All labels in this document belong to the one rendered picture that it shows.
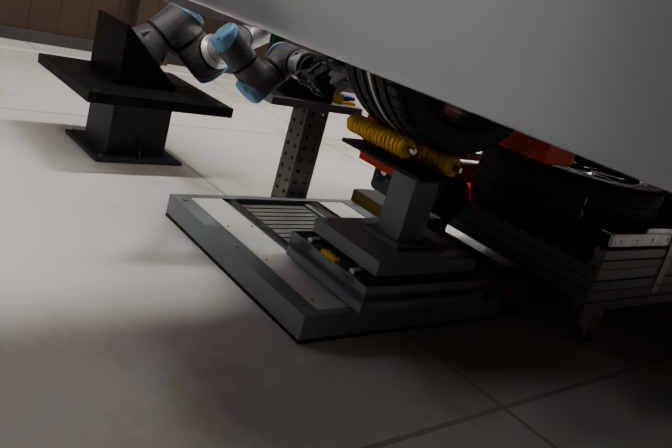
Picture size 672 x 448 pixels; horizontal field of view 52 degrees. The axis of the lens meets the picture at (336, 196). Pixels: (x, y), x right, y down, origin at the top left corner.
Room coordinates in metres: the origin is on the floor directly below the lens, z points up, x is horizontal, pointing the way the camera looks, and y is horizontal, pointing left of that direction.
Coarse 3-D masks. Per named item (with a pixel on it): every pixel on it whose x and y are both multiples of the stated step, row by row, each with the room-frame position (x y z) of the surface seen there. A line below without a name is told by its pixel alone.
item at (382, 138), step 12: (348, 120) 1.99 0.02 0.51; (360, 120) 1.97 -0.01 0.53; (372, 120) 1.96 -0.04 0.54; (360, 132) 1.95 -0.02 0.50; (372, 132) 1.91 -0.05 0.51; (384, 132) 1.89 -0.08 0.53; (396, 132) 1.87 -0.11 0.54; (384, 144) 1.87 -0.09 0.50; (396, 144) 1.83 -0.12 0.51; (408, 144) 1.83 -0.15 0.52; (408, 156) 1.84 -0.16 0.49
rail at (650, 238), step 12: (612, 240) 2.05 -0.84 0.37; (624, 240) 2.10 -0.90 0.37; (636, 240) 2.15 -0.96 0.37; (648, 240) 2.20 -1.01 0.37; (660, 240) 2.25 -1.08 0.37; (600, 252) 2.06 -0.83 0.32; (612, 252) 2.06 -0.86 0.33; (624, 252) 2.11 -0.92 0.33; (636, 252) 2.16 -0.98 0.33; (648, 252) 2.22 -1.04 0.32; (660, 252) 2.27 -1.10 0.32; (600, 264) 2.04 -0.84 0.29; (612, 264) 2.08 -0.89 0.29; (624, 264) 2.13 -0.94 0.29; (636, 264) 2.19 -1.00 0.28; (648, 264) 2.24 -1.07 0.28; (660, 264) 2.30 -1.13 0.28; (660, 276) 2.31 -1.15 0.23
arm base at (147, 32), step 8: (144, 24) 2.80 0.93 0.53; (152, 24) 2.79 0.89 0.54; (136, 32) 2.75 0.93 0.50; (144, 32) 2.76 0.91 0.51; (152, 32) 2.77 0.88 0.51; (160, 32) 2.78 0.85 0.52; (144, 40) 2.73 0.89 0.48; (152, 40) 2.75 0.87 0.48; (160, 40) 2.78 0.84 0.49; (152, 48) 2.74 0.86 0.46; (160, 48) 2.77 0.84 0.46; (168, 48) 2.82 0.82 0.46; (160, 56) 2.78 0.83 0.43; (160, 64) 2.80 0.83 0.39
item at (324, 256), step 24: (312, 240) 1.86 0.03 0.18; (312, 264) 1.83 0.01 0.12; (336, 264) 1.76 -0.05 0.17; (336, 288) 1.74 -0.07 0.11; (360, 288) 1.67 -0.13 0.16; (384, 288) 1.70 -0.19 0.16; (408, 288) 1.76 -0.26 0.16; (432, 288) 1.82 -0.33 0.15; (456, 288) 1.89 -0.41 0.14; (480, 288) 1.96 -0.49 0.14; (360, 312) 1.66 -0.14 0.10
